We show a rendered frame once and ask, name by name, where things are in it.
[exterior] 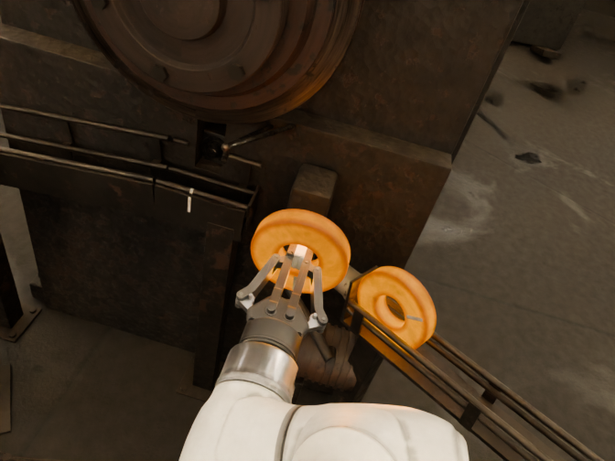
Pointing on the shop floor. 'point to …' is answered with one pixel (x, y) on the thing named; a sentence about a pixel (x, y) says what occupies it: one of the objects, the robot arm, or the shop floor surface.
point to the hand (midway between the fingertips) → (302, 246)
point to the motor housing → (318, 370)
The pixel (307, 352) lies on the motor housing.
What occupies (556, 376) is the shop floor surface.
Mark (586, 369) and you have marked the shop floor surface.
